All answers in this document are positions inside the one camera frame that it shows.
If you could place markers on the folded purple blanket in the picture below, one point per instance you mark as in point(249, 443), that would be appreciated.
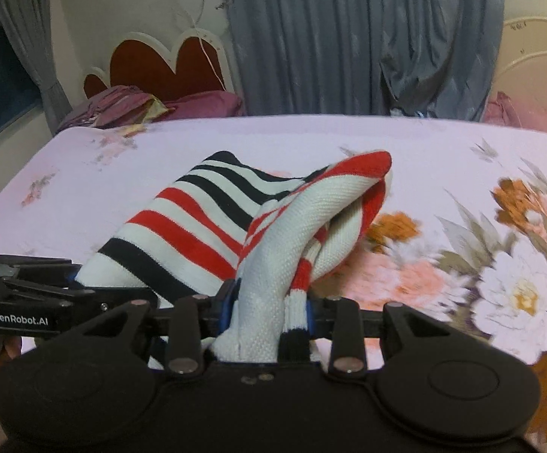
point(113, 106)

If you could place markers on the cream headboard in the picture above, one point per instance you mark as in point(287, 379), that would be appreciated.
point(537, 56)

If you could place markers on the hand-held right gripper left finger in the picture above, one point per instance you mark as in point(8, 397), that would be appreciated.
point(226, 309)

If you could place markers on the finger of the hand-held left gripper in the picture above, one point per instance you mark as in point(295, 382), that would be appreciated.
point(89, 295)
point(33, 262)

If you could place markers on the striped knit sweater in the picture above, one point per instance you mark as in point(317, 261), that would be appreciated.
point(184, 226)

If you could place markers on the pink pillow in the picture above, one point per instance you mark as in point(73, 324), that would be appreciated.
point(514, 112)

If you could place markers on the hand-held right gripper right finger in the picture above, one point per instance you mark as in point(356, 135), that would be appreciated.
point(309, 317)

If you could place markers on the pink floral bed sheet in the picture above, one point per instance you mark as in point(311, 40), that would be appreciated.
point(443, 188)

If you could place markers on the grey window curtain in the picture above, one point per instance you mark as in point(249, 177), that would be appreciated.
point(33, 33)

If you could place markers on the purple pillow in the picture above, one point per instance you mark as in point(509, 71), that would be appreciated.
point(207, 103)

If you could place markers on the red scalloped headboard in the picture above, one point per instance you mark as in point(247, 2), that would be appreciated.
point(160, 63)

